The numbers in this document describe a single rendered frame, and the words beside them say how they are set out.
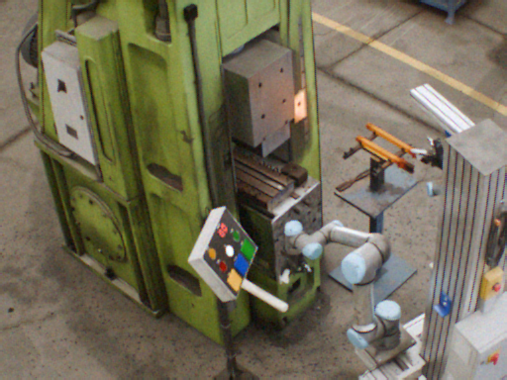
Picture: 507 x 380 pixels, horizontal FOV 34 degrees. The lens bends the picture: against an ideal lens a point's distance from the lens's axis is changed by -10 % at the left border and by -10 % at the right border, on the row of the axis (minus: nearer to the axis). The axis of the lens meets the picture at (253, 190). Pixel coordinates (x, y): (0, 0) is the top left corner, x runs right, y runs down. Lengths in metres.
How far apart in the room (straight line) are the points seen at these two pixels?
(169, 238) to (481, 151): 2.24
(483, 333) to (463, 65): 4.04
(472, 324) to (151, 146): 1.89
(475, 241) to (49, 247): 3.41
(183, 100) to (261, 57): 0.43
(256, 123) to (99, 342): 1.83
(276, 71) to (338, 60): 3.14
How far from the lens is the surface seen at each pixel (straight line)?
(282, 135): 4.37
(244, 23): 4.08
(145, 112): 4.35
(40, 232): 6.09
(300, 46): 4.47
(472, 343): 3.57
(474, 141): 3.23
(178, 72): 3.89
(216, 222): 4.12
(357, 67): 7.17
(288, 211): 4.58
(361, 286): 3.62
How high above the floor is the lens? 4.03
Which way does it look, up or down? 42 degrees down
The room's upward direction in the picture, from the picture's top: 6 degrees counter-clockwise
